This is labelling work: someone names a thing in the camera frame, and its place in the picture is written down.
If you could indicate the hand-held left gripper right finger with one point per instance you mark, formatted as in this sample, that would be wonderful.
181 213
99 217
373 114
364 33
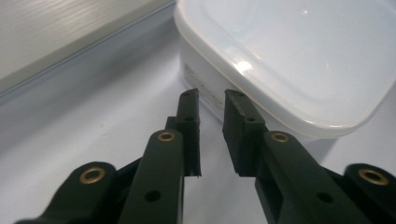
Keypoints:
280 174

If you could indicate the white plastic lidded container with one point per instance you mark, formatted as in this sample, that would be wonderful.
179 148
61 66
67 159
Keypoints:
295 62

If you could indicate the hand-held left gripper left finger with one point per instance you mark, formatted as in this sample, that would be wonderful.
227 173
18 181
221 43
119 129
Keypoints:
162 174

